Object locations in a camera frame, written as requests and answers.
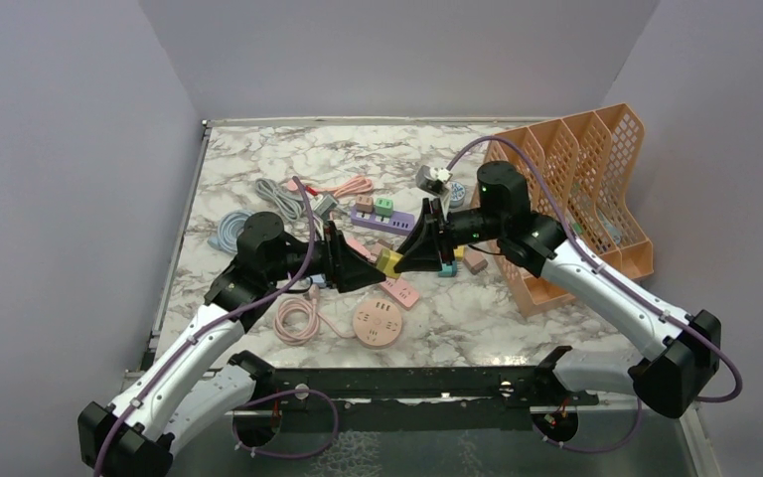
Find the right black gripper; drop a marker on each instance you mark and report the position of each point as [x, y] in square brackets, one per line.
[422, 247]

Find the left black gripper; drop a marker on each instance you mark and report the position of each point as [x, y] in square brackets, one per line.
[345, 267]

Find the yellow charger plug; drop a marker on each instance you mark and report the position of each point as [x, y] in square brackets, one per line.
[386, 262]
[458, 253]

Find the pink dual USB charger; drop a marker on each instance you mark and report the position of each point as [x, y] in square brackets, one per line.
[364, 204]

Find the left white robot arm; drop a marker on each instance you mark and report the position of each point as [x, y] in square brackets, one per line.
[141, 431]

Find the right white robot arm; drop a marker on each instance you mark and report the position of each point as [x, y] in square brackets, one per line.
[675, 353]

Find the teal charger plug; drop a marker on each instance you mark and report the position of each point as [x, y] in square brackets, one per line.
[448, 270]

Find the dusty pink charger plug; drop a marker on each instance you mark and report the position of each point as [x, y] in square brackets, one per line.
[474, 261]

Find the green charger plug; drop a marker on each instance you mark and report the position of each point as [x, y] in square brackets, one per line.
[383, 207]

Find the purple power strip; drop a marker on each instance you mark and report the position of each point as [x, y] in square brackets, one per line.
[399, 223]

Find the pink long power strip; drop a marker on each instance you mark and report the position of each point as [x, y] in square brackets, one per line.
[398, 289]

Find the pink round power socket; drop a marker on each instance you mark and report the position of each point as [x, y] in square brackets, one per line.
[377, 323]

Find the blue patterned tape roll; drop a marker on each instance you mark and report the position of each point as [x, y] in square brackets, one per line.
[457, 195]

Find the orange mesh file organizer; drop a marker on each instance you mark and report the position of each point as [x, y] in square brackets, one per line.
[586, 161]

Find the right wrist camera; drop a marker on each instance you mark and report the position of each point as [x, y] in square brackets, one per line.
[433, 180]

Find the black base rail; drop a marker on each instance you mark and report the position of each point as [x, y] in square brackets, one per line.
[317, 400]

